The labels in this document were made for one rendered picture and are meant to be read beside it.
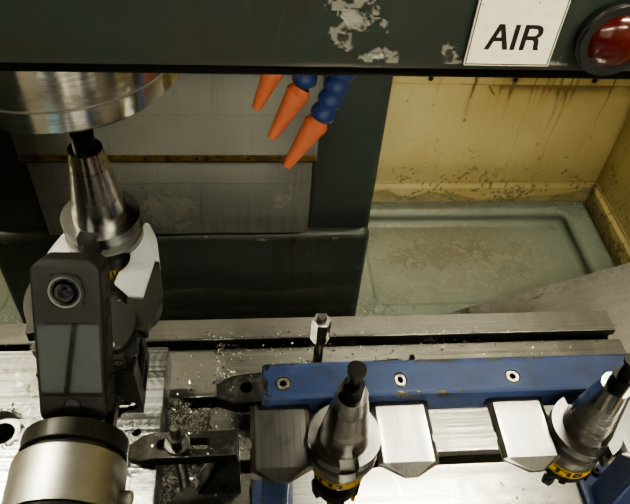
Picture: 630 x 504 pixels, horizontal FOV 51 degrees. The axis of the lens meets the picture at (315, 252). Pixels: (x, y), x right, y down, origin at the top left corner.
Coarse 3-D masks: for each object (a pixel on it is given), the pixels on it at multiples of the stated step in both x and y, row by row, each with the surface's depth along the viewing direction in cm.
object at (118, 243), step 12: (132, 204) 55; (60, 216) 54; (132, 216) 54; (72, 228) 53; (120, 228) 53; (132, 228) 53; (72, 240) 53; (84, 240) 53; (96, 240) 53; (108, 240) 52; (120, 240) 53; (132, 240) 55; (84, 252) 54; (96, 252) 54; (108, 252) 54; (120, 252) 54
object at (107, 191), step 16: (96, 144) 50; (80, 160) 48; (96, 160) 49; (80, 176) 49; (96, 176) 50; (112, 176) 51; (80, 192) 50; (96, 192) 50; (112, 192) 51; (80, 208) 51; (96, 208) 51; (112, 208) 52; (80, 224) 52; (96, 224) 52; (112, 224) 53
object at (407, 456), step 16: (416, 400) 61; (384, 416) 60; (400, 416) 60; (416, 416) 60; (384, 432) 59; (400, 432) 59; (416, 432) 59; (432, 432) 59; (384, 448) 57; (400, 448) 58; (416, 448) 58; (432, 448) 58; (384, 464) 57; (400, 464) 57; (416, 464) 57; (432, 464) 57
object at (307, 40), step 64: (0, 0) 20; (64, 0) 20; (128, 0) 20; (192, 0) 20; (256, 0) 21; (320, 0) 21; (384, 0) 21; (448, 0) 21; (576, 0) 21; (0, 64) 22; (64, 64) 22; (128, 64) 23; (192, 64) 22; (256, 64) 22; (320, 64) 22; (384, 64) 23; (448, 64) 23; (576, 64) 23
